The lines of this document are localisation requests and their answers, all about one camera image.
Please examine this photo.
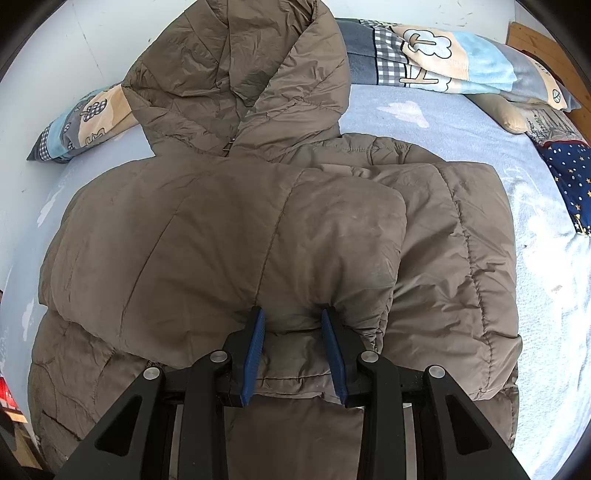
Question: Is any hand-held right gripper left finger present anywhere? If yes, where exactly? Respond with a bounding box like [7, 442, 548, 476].
[54, 305, 267, 480]

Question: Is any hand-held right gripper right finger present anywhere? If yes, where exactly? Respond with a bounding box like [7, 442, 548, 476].
[320, 305, 533, 480]

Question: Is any brown hooded puffer jacket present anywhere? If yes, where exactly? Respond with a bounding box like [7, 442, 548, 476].
[28, 0, 523, 480]

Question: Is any light blue cloud bed blanket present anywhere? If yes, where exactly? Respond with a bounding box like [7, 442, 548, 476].
[0, 83, 591, 480]

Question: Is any red object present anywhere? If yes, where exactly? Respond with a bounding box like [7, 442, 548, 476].
[0, 376, 20, 412]

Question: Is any beige pillow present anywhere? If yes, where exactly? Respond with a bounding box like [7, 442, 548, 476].
[465, 91, 533, 134]

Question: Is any navy star print pillow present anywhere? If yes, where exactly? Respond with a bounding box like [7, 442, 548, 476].
[539, 137, 591, 238]

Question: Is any grey printed pillow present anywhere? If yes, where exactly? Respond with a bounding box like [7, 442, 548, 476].
[521, 102, 584, 145]

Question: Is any patchwork cartoon print quilt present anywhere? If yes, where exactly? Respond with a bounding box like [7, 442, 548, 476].
[26, 17, 583, 163]

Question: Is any wooden headboard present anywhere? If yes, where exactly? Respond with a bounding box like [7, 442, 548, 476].
[505, 21, 583, 108]

